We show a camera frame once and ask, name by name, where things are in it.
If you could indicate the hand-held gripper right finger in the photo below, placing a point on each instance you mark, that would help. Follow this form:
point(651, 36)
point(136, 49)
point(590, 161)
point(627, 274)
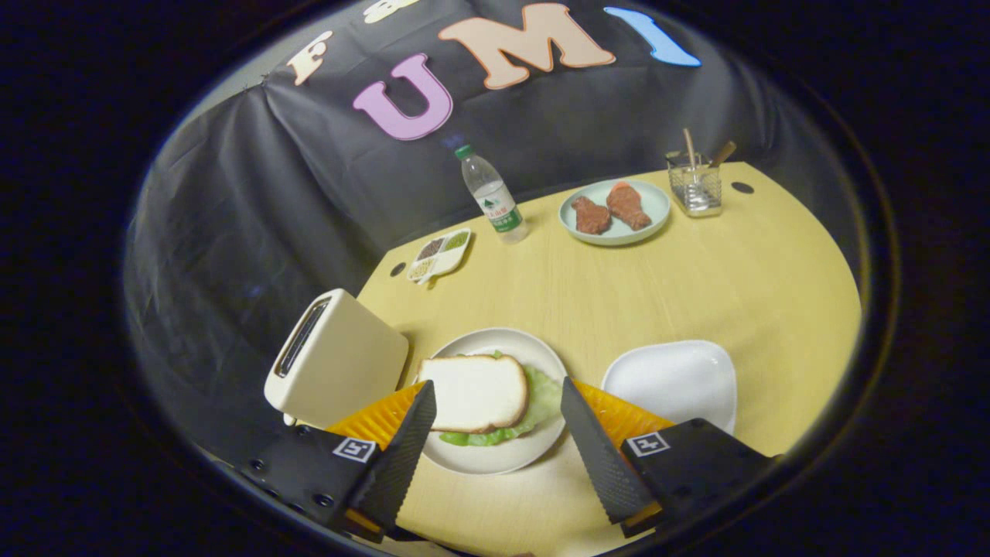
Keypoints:
point(599, 456)

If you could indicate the clear plastic water bottle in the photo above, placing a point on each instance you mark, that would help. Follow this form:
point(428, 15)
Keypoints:
point(495, 201)

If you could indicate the brown fried chicken piece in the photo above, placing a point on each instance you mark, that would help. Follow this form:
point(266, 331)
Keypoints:
point(592, 216)

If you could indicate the plain white bread slice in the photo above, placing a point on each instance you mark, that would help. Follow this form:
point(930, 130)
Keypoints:
point(476, 393)

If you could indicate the white square bowl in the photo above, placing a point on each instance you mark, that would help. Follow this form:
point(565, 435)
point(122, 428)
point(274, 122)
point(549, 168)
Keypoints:
point(673, 379)

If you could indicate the white toaster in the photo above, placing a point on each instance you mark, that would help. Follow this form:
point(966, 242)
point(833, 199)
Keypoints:
point(348, 371)

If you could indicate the wooden stick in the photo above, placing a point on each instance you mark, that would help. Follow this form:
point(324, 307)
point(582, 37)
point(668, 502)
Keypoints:
point(689, 147)
point(724, 153)

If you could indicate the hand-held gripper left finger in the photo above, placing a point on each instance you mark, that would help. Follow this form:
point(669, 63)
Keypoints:
point(394, 464)

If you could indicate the green lettuce leaf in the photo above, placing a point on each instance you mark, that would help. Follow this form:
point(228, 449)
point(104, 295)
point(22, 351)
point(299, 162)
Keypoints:
point(545, 398)

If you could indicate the white divided seasoning tray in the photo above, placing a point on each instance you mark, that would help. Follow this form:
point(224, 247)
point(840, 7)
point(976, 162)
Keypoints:
point(441, 259)

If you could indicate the fried chicken piece orange end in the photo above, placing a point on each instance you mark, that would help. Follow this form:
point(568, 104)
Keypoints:
point(628, 207)

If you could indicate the light blue plate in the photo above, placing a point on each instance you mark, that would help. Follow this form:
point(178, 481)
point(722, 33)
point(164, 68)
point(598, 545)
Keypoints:
point(653, 203)

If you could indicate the beige round plate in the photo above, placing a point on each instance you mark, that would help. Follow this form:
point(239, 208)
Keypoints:
point(503, 456)

